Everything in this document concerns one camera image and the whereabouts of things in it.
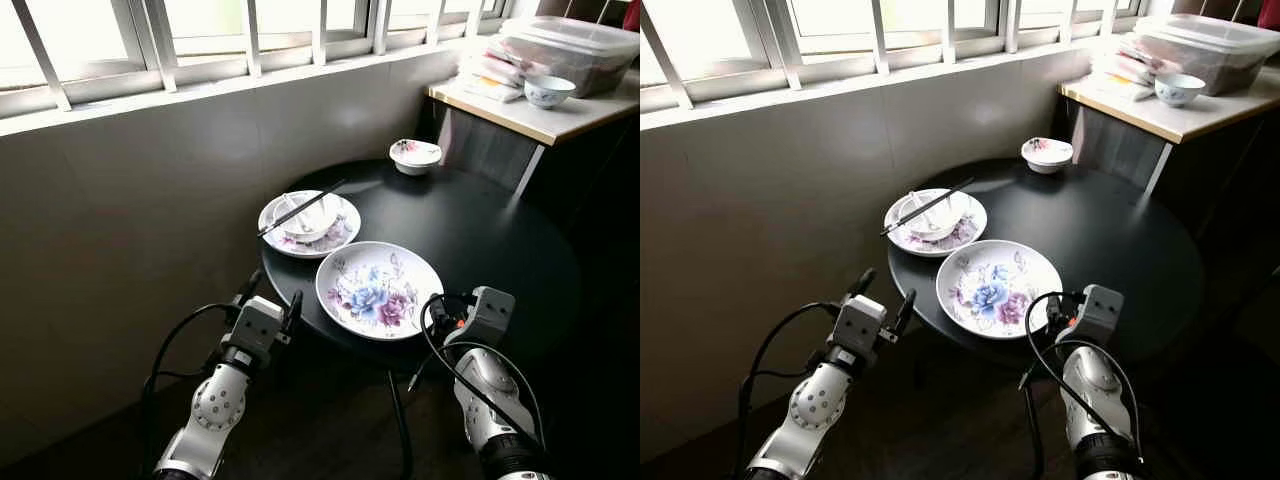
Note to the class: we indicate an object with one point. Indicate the white barred window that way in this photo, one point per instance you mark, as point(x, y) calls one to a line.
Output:
point(775, 40)
point(135, 40)

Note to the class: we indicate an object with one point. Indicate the small pink floral bowl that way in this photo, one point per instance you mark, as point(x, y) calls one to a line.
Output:
point(415, 155)
point(1046, 153)

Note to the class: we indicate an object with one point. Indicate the round black table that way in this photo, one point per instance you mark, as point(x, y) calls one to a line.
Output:
point(480, 230)
point(1110, 230)

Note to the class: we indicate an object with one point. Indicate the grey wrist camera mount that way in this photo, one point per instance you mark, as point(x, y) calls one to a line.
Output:
point(1100, 313)
point(258, 322)
point(492, 315)
point(860, 322)

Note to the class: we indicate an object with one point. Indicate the black chopsticks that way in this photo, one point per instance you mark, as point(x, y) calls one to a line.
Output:
point(925, 208)
point(300, 210)

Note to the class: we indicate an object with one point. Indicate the blue patterned white bowl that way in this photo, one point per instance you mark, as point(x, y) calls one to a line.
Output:
point(550, 92)
point(1180, 90)

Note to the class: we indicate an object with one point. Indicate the lidded clear plastic container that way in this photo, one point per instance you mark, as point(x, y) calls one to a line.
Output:
point(580, 55)
point(1210, 50)

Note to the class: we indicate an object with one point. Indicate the stack of food packets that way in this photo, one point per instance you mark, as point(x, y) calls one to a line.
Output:
point(490, 75)
point(1120, 72)

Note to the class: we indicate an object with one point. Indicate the large blue floral plate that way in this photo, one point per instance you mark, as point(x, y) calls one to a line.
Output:
point(1000, 288)
point(380, 290)

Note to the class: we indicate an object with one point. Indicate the small purple floral plate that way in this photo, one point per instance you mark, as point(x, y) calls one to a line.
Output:
point(965, 238)
point(340, 238)

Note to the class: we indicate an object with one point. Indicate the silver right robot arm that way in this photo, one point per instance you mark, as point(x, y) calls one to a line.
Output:
point(1095, 400)
point(490, 400)

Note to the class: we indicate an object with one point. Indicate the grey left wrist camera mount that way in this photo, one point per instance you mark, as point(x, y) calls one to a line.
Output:
point(860, 322)
point(258, 322)

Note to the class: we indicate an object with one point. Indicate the white-topped side table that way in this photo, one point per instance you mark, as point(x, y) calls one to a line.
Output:
point(1180, 120)
point(540, 120)

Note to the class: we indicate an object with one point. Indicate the white ceramic spoon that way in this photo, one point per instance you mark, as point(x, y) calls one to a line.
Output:
point(915, 205)
point(290, 205)

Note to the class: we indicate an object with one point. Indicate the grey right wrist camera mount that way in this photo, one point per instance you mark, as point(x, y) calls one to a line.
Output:
point(1100, 313)
point(492, 315)

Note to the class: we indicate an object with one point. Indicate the plain white bowl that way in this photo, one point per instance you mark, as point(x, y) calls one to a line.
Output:
point(935, 222)
point(310, 225)

